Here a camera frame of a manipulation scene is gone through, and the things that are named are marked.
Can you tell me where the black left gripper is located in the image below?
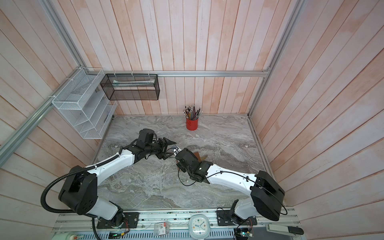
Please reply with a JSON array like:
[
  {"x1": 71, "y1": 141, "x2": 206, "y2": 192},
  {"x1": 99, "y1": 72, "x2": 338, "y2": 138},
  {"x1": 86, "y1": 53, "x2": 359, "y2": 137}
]
[{"x1": 145, "y1": 136, "x2": 177, "y2": 160}]

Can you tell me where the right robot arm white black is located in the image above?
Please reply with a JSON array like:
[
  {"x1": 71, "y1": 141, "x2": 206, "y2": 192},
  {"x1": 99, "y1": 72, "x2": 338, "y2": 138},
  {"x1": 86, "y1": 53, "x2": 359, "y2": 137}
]
[{"x1": 174, "y1": 148, "x2": 285, "y2": 222}]

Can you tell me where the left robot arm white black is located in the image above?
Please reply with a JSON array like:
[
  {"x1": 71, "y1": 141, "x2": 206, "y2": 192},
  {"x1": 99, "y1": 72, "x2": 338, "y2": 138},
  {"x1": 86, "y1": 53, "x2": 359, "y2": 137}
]
[{"x1": 59, "y1": 129, "x2": 176, "y2": 226}]

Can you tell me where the red metal pencil bucket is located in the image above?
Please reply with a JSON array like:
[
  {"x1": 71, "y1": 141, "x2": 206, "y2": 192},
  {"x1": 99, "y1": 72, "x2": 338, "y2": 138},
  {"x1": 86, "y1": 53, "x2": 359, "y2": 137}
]
[{"x1": 186, "y1": 119, "x2": 199, "y2": 131}]

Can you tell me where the bundle of coloured pencils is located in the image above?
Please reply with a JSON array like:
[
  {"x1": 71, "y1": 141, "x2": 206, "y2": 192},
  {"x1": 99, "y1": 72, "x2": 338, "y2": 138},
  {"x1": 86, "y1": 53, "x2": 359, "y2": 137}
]
[{"x1": 183, "y1": 105, "x2": 202, "y2": 121}]

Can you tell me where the white analog clock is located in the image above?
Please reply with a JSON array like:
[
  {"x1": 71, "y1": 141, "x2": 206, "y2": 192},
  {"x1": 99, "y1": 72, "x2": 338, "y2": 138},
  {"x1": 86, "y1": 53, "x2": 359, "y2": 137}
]
[{"x1": 188, "y1": 214, "x2": 211, "y2": 240}]

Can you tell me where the small red white box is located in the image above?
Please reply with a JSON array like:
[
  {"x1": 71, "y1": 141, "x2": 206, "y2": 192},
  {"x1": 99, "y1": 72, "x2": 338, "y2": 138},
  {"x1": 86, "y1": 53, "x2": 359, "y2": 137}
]
[{"x1": 154, "y1": 222, "x2": 170, "y2": 237}]

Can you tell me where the green circuit board right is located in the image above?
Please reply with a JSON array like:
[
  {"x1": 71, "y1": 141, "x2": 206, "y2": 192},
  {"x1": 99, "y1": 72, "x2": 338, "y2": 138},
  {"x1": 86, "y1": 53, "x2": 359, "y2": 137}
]
[{"x1": 234, "y1": 228, "x2": 253, "y2": 240}]

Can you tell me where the green circuit board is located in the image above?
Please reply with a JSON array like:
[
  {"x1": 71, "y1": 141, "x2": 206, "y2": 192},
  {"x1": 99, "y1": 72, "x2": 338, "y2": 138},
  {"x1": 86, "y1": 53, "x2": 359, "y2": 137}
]
[
  {"x1": 234, "y1": 228, "x2": 253, "y2": 240},
  {"x1": 108, "y1": 232, "x2": 125, "y2": 240}
]

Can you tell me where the green circuit board left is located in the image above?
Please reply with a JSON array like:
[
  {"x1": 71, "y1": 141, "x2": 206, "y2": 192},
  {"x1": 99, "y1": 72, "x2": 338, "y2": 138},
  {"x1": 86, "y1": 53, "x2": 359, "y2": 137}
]
[{"x1": 108, "y1": 232, "x2": 125, "y2": 240}]

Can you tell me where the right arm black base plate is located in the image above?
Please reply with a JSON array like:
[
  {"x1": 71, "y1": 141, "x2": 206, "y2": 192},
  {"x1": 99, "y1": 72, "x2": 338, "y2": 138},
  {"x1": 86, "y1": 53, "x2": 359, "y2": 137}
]
[{"x1": 216, "y1": 208, "x2": 258, "y2": 226}]

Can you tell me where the aluminium mounting rail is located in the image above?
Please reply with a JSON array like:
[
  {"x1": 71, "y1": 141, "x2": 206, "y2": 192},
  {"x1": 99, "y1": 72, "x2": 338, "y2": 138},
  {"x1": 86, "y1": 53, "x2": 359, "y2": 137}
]
[{"x1": 51, "y1": 208, "x2": 305, "y2": 240}]

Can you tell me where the black mesh wall basket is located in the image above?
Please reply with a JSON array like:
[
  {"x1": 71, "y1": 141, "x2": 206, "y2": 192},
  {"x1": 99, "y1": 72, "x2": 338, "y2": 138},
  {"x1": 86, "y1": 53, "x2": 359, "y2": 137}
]
[{"x1": 100, "y1": 73, "x2": 160, "y2": 101}]

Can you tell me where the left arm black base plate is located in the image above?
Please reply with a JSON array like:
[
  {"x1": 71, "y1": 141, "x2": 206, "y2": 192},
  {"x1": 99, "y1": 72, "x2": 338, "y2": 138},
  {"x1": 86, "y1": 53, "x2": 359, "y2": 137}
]
[{"x1": 97, "y1": 212, "x2": 140, "y2": 230}]

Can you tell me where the white wire mesh shelf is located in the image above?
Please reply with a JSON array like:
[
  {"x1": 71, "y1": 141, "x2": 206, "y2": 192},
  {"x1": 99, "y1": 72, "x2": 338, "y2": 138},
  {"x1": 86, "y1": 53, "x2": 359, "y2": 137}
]
[{"x1": 52, "y1": 68, "x2": 117, "y2": 140}]

